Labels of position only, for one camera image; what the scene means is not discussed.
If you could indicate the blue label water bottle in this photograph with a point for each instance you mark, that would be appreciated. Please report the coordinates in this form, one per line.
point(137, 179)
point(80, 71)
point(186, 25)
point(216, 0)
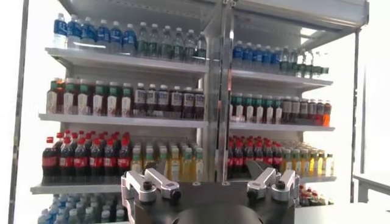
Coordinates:
point(74, 30)
point(129, 38)
point(247, 56)
point(257, 57)
point(238, 54)
point(60, 29)
point(102, 35)
point(88, 32)
point(44, 216)
point(276, 59)
point(58, 216)
point(116, 36)
point(266, 58)

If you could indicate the grey metal shelving unit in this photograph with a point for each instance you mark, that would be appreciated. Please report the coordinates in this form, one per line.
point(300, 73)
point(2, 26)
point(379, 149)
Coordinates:
point(122, 121)
point(274, 127)

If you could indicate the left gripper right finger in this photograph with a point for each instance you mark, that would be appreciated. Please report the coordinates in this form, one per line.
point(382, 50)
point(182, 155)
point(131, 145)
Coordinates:
point(274, 184)

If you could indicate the cola bottle red cap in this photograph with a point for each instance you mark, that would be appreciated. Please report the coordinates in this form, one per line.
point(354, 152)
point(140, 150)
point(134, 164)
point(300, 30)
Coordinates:
point(238, 161)
point(259, 153)
point(109, 162)
point(124, 162)
point(65, 161)
point(268, 156)
point(230, 161)
point(277, 158)
point(80, 162)
point(248, 153)
point(95, 162)
point(48, 161)

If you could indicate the dark bottle beige label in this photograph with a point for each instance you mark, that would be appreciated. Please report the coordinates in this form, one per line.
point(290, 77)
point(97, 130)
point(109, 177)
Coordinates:
point(286, 106)
point(295, 107)

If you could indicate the tea bottle green white label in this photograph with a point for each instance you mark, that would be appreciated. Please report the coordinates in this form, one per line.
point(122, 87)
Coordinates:
point(52, 102)
point(258, 112)
point(112, 105)
point(126, 105)
point(268, 113)
point(98, 103)
point(83, 103)
point(249, 112)
point(237, 111)
point(69, 102)
point(278, 114)

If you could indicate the slanted grey metal post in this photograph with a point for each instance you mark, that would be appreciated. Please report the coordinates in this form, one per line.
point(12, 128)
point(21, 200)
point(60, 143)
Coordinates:
point(355, 121)
point(19, 106)

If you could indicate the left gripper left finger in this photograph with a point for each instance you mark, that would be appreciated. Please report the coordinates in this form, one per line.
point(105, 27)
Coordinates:
point(146, 185)

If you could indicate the dark drink bottle white label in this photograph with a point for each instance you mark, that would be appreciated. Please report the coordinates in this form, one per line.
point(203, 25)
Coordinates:
point(312, 109)
point(139, 97)
point(151, 98)
point(176, 99)
point(188, 100)
point(304, 108)
point(199, 100)
point(163, 98)

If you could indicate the grey metal frame table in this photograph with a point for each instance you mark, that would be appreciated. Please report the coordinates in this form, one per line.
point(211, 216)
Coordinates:
point(371, 179)

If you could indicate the green label water bottle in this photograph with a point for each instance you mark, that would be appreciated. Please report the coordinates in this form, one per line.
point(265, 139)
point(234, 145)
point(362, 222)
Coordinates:
point(285, 62)
point(142, 42)
point(73, 216)
point(178, 45)
point(200, 48)
point(301, 65)
point(189, 47)
point(293, 64)
point(166, 44)
point(89, 216)
point(153, 42)
point(317, 70)
point(309, 68)

